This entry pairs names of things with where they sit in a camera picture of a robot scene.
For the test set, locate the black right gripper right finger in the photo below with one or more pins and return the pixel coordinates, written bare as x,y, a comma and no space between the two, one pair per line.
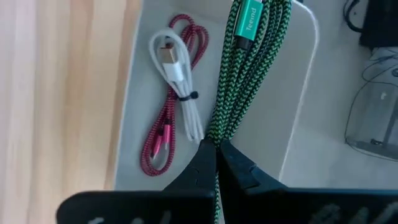
280,207

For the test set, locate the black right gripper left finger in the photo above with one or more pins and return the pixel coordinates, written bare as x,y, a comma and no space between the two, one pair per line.
186,205

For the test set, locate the grey plastic bin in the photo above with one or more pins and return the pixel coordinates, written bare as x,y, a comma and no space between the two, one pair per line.
273,118

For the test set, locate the clear plastic floor object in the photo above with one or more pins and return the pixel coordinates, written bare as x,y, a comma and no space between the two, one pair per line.
373,118

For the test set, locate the black floor object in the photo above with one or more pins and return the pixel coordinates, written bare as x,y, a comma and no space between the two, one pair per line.
379,21

